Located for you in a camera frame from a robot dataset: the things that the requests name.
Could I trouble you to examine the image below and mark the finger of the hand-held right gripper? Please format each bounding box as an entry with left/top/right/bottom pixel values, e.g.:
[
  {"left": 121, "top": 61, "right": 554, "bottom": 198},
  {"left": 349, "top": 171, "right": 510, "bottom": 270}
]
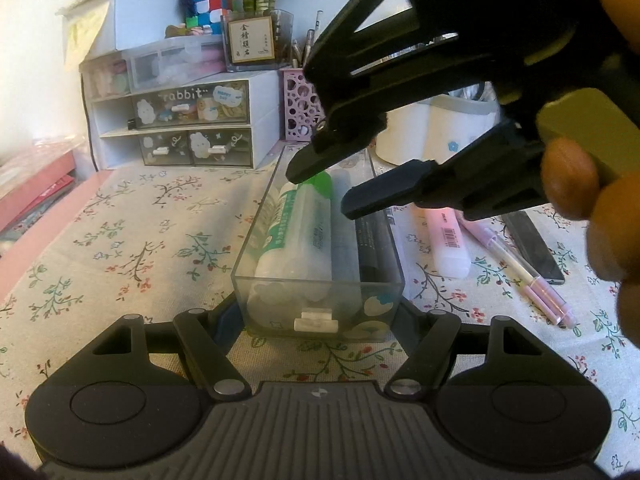
[
  {"left": 286, "top": 0, "right": 501, "bottom": 185},
  {"left": 341, "top": 120, "right": 547, "bottom": 222}
]

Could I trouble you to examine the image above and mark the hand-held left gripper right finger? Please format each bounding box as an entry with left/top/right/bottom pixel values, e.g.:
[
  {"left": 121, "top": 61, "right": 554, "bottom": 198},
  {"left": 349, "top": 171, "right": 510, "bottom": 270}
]
[{"left": 382, "top": 300, "right": 567, "bottom": 402}]

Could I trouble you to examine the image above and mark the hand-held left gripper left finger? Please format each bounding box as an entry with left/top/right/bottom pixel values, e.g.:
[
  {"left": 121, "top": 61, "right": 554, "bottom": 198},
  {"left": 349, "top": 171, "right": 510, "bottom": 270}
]
[{"left": 75, "top": 300, "right": 253, "bottom": 401}]

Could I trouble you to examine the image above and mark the black marker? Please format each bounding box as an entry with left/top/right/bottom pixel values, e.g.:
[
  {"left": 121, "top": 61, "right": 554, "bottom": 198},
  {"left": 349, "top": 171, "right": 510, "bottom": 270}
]
[{"left": 355, "top": 210, "right": 397, "bottom": 287}]

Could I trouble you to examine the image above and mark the pink highlighter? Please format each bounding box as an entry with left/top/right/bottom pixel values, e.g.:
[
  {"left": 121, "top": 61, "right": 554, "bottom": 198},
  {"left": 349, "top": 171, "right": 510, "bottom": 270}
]
[{"left": 424, "top": 207, "right": 472, "bottom": 279}]

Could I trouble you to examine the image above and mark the translucent light blue pen tube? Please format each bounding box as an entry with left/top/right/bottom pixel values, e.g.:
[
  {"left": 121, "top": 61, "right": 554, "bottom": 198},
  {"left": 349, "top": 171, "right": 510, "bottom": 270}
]
[{"left": 329, "top": 175, "right": 362, "bottom": 285}]

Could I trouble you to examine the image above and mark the clear plastic drawer tray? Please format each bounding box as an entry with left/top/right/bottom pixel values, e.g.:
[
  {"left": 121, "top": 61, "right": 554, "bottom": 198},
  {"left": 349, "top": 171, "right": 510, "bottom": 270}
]
[{"left": 231, "top": 144, "right": 406, "bottom": 343}]

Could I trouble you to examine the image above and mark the white green glue stick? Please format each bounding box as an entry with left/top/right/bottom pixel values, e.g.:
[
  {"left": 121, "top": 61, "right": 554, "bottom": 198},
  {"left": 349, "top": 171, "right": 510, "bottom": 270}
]
[{"left": 252, "top": 170, "right": 335, "bottom": 285}]

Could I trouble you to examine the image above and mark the purple pen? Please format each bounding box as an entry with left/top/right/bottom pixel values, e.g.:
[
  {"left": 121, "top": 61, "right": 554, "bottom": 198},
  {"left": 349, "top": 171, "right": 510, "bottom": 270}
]
[{"left": 457, "top": 215, "right": 577, "bottom": 330}]

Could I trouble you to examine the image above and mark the black ruler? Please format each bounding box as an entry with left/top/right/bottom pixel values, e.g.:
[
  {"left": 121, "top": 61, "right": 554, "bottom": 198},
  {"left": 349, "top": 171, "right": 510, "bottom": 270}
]
[{"left": 501, "top": 210, "right": 567, "bottom": 284}]

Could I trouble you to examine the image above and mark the person's right hand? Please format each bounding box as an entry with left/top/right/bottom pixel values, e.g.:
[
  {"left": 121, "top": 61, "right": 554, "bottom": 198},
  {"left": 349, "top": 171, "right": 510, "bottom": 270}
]
[{"left": 540, "top": 0, "right": 640, "bottom": 347}]

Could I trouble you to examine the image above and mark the bundle of pencils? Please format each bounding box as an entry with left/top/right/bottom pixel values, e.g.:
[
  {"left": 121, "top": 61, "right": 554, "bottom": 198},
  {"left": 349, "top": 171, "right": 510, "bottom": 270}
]
[{"left": 291, "top": 9, "right": 323, "bottom": 69}]

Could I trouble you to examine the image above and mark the pink perforated pen holder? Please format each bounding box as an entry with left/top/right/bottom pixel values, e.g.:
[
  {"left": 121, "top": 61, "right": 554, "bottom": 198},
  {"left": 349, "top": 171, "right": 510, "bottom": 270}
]
[{"left": 281, "top": 66, "right": 327, "bottom": 144}]

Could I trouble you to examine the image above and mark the white round container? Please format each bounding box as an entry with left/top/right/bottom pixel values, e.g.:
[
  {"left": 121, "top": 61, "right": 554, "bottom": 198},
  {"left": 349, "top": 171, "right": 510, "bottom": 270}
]
[{"left": 374, "top": 82, "right": 503, "bottom": 167}]

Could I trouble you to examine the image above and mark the bamboo plant in glass pot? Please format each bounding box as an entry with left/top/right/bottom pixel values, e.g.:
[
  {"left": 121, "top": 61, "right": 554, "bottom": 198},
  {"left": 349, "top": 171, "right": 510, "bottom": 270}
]
[{"left": 220, "top": 0, "right": 319, "bottom": 73}]

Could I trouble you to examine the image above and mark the floral tablecloth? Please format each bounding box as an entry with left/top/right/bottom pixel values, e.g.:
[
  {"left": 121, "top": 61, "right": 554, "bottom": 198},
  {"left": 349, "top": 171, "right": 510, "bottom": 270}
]
[{"left": 0, "top": 142, "right": 640, "bottom": 480}]

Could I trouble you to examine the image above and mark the white desktop drawer organizer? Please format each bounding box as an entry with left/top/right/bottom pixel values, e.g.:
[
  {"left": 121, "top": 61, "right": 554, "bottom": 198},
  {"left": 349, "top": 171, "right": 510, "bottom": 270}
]
[{"left": 79, "top": 0, "right": 285, "bottom": 172}]

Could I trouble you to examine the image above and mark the clear plastic drawer box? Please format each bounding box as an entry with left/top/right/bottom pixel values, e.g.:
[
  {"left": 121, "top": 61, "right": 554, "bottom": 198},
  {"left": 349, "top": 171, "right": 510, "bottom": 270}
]
[{"left": 80, "top": 36, "right": 227, "bottom": 99}]

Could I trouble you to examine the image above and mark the black cable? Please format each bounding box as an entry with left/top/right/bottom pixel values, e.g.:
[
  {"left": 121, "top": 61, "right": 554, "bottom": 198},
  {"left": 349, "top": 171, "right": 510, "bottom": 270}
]
[{"left": 84, "top": 94, "right": 103, "bottom": 173}]

